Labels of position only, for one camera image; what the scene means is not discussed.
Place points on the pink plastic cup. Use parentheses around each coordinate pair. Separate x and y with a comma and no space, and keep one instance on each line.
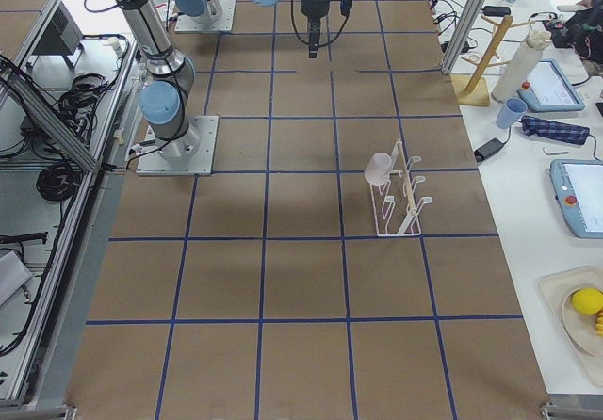
(378,169)

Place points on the light blue cup on desk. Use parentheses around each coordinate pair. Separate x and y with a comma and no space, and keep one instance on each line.
(511,111)

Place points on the wooden mug tree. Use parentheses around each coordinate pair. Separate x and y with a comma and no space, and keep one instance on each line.
(473,90)

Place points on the black power adapter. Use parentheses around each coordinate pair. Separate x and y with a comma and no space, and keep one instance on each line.
(488,149)

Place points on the blue teach pendant upper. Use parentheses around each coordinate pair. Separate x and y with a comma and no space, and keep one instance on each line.
(547,89)

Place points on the blue teach pendant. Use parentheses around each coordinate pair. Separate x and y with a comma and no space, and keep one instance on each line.
(578,189)
(547,89)

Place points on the folded dark plaid umbrella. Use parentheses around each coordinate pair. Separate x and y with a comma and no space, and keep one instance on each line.
(555,130)

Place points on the blue teach pendant lower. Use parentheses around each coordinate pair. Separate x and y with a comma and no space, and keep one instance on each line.
(578,189)

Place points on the beige tray with fruit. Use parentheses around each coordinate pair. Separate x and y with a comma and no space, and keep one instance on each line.
(557,291)

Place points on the yellow lemon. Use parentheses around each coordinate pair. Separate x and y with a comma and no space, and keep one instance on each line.
(587,301)

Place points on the white wire cup rack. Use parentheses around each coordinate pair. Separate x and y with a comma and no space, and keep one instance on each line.
(396,208)

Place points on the aluminium frame post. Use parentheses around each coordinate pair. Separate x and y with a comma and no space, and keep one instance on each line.
(468,16)

